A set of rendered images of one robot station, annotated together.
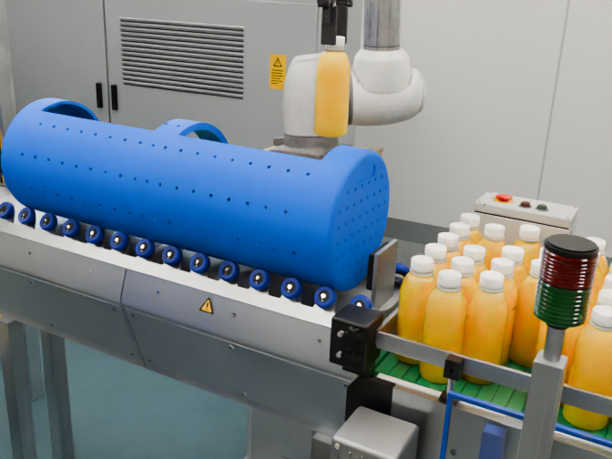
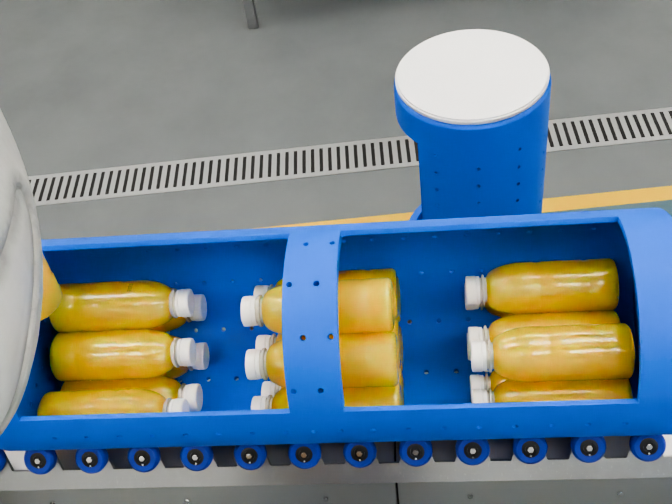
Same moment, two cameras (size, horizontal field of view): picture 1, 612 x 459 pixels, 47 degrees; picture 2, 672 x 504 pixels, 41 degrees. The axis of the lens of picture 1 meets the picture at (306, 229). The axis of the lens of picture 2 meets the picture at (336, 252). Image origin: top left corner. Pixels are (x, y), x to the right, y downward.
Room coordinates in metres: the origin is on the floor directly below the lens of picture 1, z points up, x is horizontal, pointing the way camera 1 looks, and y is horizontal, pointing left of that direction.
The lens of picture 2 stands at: (2.24, 0.07, 2.02)
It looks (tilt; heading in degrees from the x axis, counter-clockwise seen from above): 47 degrees down; 161
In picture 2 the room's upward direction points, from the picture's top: 10 degrees counter-clockwise
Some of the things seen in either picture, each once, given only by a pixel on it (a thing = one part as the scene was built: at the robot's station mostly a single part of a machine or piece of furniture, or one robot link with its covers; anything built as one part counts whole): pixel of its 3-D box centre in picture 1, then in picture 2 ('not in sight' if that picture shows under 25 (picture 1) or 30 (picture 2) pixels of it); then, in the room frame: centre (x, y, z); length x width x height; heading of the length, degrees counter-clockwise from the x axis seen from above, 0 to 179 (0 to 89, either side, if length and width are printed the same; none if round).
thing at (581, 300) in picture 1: (562, 298); not in sight; (0.81, -0.32, 1.18); 0.06 x 0.06 x 0.05
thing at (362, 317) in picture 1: (357, 339); not in sight; (1.11, -0.10, 0.95); 0.10 x 0.07 x 0.10; 152
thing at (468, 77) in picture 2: not in sight; (471, 74); (1.09, 0.77, 1.03); 0.28 x 0.28 x 0.01
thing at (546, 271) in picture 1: (567, 264); not in sight; (0.81, -0.32, 1.23); 0.06 x 0.06 x 0.04
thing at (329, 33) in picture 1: (329, 25); not in sight; (1.41, -0.03, 1.46); 0.03 x 0.01 x 0.07; 62
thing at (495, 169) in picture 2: not in sight; (472, 241); (1.09, 0.77, 0.59); 0.28 x 0.28 x 0.88
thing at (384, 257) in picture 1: (381, 274); not in sight; (1.30, -0.15, 0.99); 0.10 x 0.02 x 0.12; 152
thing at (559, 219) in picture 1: (524, 225); not in sight; (1.46, -0.47, 1.05); 0.20 x 0.10 x 0.10; 62
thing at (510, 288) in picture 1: (495, 315); not in sight; (1.15, -0.35, 0.99); 0.07 x 0.07 x 0.18
